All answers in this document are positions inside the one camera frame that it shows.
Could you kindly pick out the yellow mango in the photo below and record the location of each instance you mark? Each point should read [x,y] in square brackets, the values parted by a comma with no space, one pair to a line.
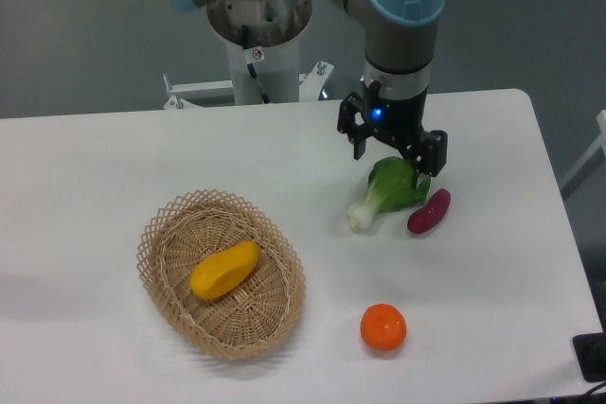
[221,272]

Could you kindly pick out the black device at table edge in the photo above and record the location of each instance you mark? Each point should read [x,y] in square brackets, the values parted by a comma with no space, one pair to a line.
[590,353]

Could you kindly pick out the orange tangerine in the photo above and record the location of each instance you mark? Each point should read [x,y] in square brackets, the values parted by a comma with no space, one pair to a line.
[383,327]

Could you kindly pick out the purple sweet potato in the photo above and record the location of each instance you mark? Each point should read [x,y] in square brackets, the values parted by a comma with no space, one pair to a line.
[431,214]

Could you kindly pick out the white frame at right edge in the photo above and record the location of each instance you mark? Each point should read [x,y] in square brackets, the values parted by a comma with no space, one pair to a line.
[587,163]

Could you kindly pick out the green bok choy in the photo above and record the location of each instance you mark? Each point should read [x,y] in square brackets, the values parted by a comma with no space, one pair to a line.
[390,188]

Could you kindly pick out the woven wicker basket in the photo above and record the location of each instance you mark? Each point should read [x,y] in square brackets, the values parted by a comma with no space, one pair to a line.
[259,313]

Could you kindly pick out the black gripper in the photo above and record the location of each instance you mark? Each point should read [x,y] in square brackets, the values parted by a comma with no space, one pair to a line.
[396,122]

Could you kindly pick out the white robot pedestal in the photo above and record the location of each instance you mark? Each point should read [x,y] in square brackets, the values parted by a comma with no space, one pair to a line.
[262,42]

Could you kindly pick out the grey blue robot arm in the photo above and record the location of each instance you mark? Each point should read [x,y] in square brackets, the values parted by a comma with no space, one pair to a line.
[400,37]

